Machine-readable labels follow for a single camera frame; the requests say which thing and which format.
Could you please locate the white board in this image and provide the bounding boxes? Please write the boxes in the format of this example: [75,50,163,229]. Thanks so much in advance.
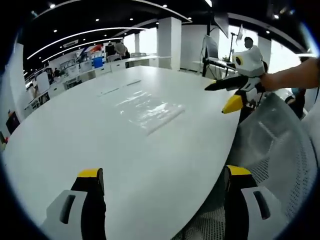
[35,72,50,93]

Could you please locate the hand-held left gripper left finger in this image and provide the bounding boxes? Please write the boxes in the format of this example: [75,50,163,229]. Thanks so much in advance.
[39,167,107,240]

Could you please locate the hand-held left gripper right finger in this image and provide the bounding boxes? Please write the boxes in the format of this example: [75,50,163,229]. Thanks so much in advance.
[223,164,288,240]

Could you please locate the blue box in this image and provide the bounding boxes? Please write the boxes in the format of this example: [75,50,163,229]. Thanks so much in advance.
[91,57,104,69]

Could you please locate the white square pillar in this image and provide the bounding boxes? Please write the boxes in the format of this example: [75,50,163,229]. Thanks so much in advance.
[156,16,183,71]
[7,42,26,118]

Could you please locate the black cabinet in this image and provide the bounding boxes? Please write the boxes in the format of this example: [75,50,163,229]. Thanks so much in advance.
[5,109,21,135]

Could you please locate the long white counter cabinets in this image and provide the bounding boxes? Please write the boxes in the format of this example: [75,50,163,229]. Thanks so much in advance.
[24,54,159,112]

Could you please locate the person's right hand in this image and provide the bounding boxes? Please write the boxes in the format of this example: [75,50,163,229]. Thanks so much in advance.
[259,71,280,92]

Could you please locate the grey mesh office chair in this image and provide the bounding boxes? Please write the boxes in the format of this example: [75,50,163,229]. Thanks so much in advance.
[181,92,320,240]

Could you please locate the clear resealable plastic bag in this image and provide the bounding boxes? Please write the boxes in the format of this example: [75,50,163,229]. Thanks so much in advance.
[114,89,187,137]

